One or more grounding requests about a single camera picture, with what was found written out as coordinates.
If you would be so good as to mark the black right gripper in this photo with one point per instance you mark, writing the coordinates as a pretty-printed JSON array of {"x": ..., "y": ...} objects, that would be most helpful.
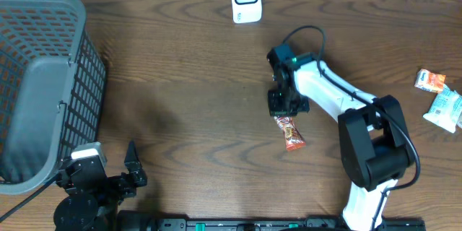
[{"x": 276, "y": 110}]

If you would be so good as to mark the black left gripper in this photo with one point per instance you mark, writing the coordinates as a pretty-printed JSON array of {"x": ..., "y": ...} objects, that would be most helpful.
[{"x": 124, "y": 185}]

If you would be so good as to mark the orange chocolate bar wrapper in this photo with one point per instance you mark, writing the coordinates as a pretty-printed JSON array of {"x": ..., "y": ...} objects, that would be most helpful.
[{"x": 292, "y": 137}]

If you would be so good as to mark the small orange snack packet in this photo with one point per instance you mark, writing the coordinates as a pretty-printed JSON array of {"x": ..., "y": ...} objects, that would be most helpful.
[{"x": 429, "y": 81}]

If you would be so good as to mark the mint green tissue pack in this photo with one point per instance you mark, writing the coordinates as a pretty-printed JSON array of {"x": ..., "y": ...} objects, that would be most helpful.
[{"x": 445, "y": 110}]

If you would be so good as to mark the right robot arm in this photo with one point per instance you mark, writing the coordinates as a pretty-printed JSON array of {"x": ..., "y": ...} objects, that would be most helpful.
[{"x": 374, "y": 141}]

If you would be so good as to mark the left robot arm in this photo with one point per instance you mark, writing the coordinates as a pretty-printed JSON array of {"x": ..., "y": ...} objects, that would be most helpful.
[{"x": 93, "y": 197}]

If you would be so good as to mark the grey plastic basket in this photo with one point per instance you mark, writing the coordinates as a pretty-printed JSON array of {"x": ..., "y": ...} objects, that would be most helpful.
[{"x": 52, "y": 89}]

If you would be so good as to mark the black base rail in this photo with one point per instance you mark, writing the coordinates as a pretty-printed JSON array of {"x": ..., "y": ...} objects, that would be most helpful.
[{"x": 131, "y": 220}]

